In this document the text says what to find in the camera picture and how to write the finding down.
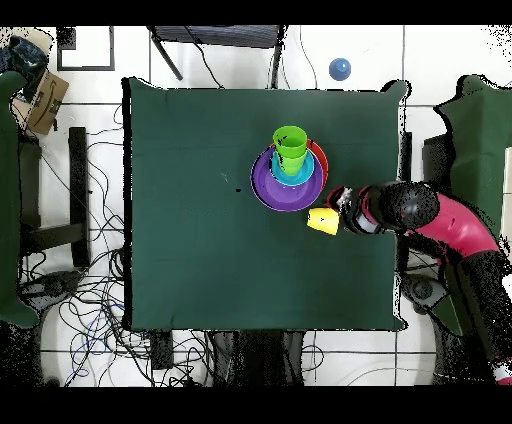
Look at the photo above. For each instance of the yellow plastic cup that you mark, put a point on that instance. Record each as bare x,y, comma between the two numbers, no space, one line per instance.
324,220

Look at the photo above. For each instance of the green plastic cup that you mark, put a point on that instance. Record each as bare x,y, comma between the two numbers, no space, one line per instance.
290,166
290,142

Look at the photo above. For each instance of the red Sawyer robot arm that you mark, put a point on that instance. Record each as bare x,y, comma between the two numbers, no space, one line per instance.
408,204

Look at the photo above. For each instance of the small cyan bowl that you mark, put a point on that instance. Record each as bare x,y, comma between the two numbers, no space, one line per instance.
306,172

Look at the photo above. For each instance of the orange-red bowl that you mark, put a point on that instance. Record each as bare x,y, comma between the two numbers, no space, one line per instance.
320,156

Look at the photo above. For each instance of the purple and green bowl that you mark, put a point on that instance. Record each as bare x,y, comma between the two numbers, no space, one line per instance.
284,196

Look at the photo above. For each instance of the blue cup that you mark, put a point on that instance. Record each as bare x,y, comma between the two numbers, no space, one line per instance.
340,69

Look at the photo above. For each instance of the green cloth covered table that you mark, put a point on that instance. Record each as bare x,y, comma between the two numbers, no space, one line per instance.
8,200
480,132

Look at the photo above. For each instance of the dark green tablecloth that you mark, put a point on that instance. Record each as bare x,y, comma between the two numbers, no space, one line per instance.
192,140

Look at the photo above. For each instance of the white paper sheets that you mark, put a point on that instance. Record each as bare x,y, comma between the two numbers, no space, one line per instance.
508,180

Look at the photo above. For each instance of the black chair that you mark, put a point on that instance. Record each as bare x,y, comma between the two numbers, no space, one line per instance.
216,36

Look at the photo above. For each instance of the black power box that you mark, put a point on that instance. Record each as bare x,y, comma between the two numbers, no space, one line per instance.
162,350

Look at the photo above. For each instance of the black metal stand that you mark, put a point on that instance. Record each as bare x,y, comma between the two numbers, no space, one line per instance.
78,180

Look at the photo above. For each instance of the cardboard box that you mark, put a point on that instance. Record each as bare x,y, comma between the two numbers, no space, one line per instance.
46,104

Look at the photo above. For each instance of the dark blue bag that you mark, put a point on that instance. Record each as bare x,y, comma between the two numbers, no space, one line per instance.
26,56

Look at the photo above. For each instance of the grey pedestal foot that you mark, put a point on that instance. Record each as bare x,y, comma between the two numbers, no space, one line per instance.
422,288
52,286

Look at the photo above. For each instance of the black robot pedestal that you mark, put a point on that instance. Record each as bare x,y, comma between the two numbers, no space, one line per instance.
256,360

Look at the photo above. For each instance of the black square frame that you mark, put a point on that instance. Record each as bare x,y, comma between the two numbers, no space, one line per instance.
58,56

